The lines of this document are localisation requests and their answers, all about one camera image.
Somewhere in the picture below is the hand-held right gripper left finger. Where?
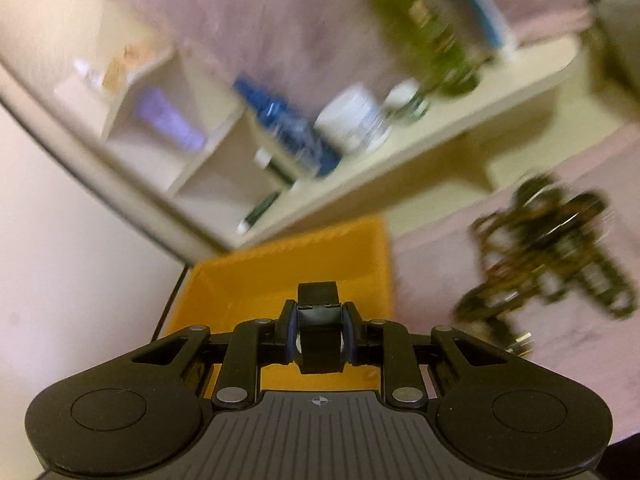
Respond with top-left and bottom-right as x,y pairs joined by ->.
131,300 -> 301,409

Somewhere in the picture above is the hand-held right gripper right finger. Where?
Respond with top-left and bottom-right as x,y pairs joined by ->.
344,302 -> 511,409

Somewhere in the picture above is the black watch strap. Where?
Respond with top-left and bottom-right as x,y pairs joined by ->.
296,282 -> 346,375

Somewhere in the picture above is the yellow basket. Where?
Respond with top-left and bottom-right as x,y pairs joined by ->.
162,216 -> 396,392

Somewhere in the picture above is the pile of gold jewelry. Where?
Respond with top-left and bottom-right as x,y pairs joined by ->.
452,172 -> 640,356

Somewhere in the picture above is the black cosmetic pencil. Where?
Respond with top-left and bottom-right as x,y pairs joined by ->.
236,191 -> 281,235

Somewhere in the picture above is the small white-capped bottle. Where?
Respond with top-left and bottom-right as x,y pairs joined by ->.
254,149 -> 296,188

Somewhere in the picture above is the white corner shelf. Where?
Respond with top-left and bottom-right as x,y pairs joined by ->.
52,42 -> 301,201

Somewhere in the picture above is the blue spray bottle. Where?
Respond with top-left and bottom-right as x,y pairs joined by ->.
234,77 -> 343,178

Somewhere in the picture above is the white cream jar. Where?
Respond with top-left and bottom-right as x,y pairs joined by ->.
315,85 -> 393,153

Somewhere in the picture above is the small glass jar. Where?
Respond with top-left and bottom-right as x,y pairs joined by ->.
385,80 -> 431,123

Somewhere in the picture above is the purple tube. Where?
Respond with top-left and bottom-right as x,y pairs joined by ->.
137,87 -> 208,151

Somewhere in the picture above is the beige sponge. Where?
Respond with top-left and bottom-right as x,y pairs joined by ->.
102,42 -> 146,93

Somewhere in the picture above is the green spray bottle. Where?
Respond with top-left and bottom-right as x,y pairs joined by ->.
357,0 -> 483,98

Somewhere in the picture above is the pink hanging towel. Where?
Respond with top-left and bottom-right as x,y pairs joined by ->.
92,0 -> 596,126

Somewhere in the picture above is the small white bottle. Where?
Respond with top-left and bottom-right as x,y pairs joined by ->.
74,57 -> 106,86

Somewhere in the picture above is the white and blue tube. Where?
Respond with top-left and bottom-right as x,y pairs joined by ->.
435,0 -> 518,58

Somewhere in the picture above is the black cable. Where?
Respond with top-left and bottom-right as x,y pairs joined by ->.
152,265 -> 193,341

